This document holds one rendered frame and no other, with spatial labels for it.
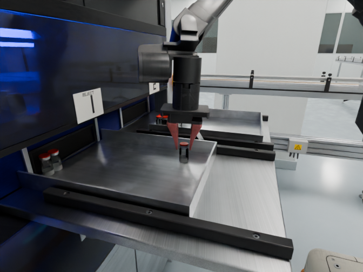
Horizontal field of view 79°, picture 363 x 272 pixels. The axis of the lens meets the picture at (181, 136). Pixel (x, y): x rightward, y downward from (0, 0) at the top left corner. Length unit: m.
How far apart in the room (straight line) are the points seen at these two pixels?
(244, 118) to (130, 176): 0.54
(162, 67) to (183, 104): 0.08
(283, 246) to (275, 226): 0.06
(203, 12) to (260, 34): 1.73
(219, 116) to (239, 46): 1.41
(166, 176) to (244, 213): 0.17
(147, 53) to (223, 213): 0.32
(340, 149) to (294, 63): 0.84
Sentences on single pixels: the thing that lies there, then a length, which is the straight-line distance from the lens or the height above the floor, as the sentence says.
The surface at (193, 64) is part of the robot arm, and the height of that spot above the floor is 1.10.
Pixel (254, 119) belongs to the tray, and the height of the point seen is 0.89.
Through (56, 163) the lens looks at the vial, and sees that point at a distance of 0.55.
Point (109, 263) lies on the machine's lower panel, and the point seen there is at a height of 0.57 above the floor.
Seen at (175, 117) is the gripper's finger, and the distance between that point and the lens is 0.46.
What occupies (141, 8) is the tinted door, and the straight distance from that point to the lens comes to 0.77.
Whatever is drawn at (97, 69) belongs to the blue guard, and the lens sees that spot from 0.54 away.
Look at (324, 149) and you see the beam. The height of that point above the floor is 0.48.
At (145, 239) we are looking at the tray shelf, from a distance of 0.35.
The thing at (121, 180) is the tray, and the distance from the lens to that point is 0.48.
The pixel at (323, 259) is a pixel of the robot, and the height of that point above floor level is 0.28.
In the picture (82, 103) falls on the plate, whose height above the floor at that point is 1.03.
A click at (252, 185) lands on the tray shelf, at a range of 0.47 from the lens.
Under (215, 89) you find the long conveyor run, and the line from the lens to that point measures 1.66.
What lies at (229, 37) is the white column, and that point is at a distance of 2.25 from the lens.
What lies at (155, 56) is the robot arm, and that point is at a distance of 0.44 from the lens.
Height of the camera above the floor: 1.13
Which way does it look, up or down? 21 degrees down
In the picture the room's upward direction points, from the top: straight up
